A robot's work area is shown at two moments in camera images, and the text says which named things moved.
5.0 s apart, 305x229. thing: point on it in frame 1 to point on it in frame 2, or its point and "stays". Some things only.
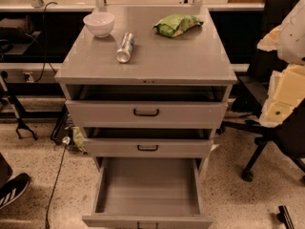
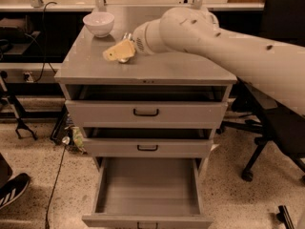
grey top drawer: (145, 105) stays
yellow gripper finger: (286, 91) to (147, 39)
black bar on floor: (284, 217) stays
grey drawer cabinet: (148, 85) stays
